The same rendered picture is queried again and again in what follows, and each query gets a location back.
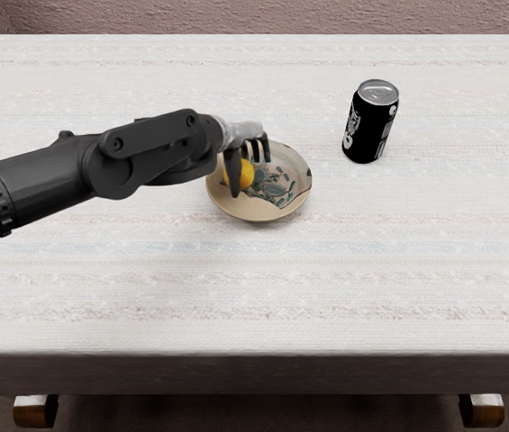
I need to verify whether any black drink can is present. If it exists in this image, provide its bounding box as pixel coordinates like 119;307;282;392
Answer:
341;78;401;165

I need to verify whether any yellow round fruit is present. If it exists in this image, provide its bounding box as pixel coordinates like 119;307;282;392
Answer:
221;157;256;190

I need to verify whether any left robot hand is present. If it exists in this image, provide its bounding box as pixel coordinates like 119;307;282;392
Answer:
212;114;273;200

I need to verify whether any patterned beige plate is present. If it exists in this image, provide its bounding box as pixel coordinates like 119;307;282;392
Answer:
205;139;314;224

